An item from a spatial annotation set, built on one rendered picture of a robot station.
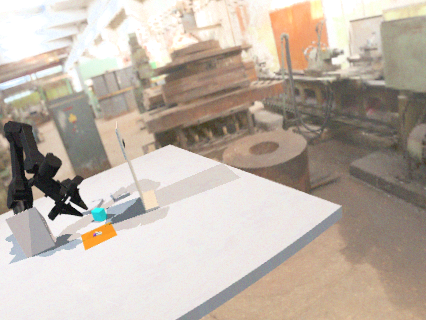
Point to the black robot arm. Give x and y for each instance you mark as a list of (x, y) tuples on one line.
[(44, 168)]

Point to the orange square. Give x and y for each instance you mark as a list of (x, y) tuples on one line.
[(89, 240)]

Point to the grey panel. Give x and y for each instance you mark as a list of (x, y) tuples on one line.
[(148, 199)]

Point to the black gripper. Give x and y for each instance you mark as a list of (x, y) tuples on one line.
[(57, 192)]

